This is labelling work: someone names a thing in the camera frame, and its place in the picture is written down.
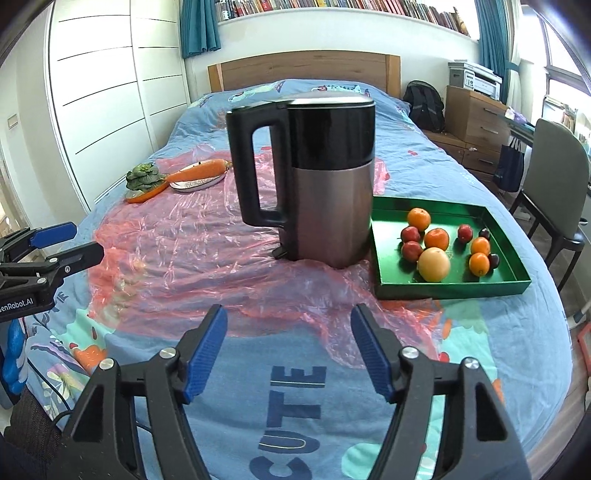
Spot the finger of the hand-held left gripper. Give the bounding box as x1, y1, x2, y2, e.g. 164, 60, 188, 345
0, 222, 78, 261
0, 242, 105, 283

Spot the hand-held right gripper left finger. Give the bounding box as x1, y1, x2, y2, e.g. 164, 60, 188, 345
62, 304, 229, 480

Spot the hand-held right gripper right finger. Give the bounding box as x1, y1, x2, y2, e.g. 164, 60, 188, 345
351, 303, 529, 480

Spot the yellow grapefruit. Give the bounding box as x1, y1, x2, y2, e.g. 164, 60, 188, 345
417, 247, 451, 282

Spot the green metal tray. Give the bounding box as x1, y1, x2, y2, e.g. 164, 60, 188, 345
369, 196, 532, 301

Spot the person's left hand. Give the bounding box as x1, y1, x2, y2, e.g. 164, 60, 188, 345
0, 318, 26, 397

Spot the orange oval dish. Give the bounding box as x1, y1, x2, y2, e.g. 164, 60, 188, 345
126, 182, 169, 204

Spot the green bok choy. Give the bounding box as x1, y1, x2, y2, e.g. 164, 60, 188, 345
126, 162, 169, 190

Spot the pink plastic sheet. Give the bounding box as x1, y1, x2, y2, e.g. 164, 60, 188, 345
88, 145, 444, 370

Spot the dark cloth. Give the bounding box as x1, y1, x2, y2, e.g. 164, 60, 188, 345
9, 392, 63, 437

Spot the white patterned plate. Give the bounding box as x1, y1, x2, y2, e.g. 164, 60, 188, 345
169, 161, 228, 192

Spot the large carrot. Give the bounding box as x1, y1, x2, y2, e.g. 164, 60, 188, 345
166, 159, 233, 184

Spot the white wardrobe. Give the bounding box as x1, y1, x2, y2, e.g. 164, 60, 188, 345
46, 0, 191, 213

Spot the silver and black electric kettle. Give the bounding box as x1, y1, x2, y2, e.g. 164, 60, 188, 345
225, 91, 376, 270

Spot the low wooden nightstand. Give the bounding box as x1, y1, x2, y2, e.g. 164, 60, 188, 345
425, 129, 467, 160

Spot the dark blue tote bag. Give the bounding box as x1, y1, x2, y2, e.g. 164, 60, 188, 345
493, 138, 526, 193

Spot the teal curtain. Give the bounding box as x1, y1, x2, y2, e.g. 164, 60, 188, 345
475, 0, 522, 104
180, 0, 221, 59

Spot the black backpack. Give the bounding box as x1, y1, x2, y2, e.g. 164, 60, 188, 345
403, 81, 446, 132

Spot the grey chair with dark legs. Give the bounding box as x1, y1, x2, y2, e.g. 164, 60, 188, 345
508, 118, 591, 291

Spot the wooden dresser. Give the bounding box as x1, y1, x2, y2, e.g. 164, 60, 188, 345
445, 85, 515, 174

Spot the wooden headboard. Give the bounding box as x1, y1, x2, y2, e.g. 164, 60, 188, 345
208, 53, 402, 99

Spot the white printer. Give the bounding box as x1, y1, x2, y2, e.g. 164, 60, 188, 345
448, 59, 503, 101

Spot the row of books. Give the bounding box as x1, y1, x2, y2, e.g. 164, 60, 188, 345
215, 0, 472, 38

